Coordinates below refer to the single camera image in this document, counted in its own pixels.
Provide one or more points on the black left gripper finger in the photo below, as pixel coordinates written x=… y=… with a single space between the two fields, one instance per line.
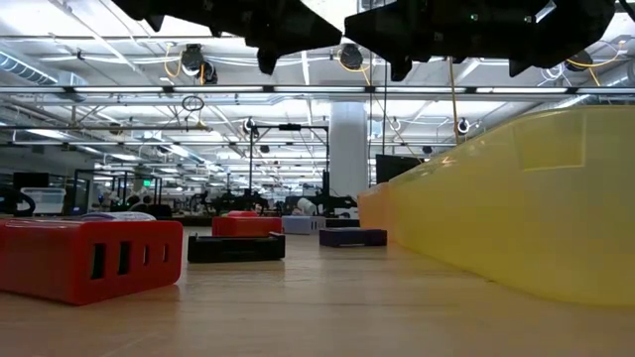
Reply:
x=288 y=27

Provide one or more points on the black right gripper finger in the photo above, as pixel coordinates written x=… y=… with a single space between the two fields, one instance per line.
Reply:
x=397 y=30

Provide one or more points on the lavender multi-port charger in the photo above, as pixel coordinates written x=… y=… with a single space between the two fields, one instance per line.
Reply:
x=300 y=225

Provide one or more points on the red rectangular charger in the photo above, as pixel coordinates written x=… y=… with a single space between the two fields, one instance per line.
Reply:
x=245 y=227

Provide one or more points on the dark purple holder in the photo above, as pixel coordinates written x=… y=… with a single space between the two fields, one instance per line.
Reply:
x=352 y=238

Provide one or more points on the black rectangular holder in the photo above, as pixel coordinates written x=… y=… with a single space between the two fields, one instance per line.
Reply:
x=233 y=250

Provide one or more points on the red four-port charger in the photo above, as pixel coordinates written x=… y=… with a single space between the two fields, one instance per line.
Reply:
x=59 y=258

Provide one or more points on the long ceiling light strip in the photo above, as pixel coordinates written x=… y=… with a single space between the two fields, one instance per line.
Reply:
x=317 y=89

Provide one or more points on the white round column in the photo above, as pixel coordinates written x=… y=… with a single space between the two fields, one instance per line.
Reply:
x=348 y=149

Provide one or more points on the black monitor screen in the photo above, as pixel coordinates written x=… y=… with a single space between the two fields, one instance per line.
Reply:
x=394 y=167

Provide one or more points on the yellow translucent tray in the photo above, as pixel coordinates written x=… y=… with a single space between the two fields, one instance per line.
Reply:
x=521 y=208

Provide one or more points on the white cylinder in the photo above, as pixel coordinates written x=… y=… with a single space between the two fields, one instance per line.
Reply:
x=306 y=206

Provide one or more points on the orange translucent tray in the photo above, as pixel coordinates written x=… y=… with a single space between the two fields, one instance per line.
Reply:
x=377 y=213

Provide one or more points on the black rectangular screen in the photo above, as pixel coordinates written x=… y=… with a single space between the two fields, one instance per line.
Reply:
x=31 y=179

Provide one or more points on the clear plastic storage bin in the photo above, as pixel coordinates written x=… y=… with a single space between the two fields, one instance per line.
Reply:
x=44 y=201

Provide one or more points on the black curved object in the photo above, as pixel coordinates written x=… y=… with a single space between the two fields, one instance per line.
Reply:
x=31 y=204

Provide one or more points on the tall black gantry frame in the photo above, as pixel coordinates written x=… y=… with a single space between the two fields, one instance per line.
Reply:
x=289 y=127

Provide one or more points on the grey ceiling air duct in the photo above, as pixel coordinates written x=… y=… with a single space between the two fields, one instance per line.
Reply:
x=30 y=72

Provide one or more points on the black aluminium table frame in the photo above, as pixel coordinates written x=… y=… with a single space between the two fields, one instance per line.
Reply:
x=342 y=223

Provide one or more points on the black cage frame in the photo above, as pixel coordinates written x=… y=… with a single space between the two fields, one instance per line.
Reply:
x=82 y=201

